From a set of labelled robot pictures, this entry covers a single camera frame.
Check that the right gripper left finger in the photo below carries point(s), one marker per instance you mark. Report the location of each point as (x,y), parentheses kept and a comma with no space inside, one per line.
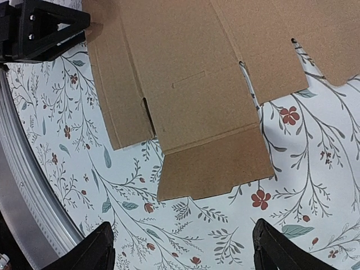
(96,251)

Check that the brown cardboard box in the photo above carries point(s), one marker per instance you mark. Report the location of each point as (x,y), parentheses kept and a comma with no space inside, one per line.
(179,71)

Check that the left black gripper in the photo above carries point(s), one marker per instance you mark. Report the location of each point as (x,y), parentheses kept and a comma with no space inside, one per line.
(39,30)

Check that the floral patterned table mat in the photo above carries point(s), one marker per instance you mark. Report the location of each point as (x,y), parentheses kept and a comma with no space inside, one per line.
(312,198)

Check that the aluminium front rail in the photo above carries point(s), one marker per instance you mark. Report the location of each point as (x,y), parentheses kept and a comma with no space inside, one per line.
(39,224)

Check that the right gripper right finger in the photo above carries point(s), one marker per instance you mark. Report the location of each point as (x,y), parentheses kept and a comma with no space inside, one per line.
(272,250)

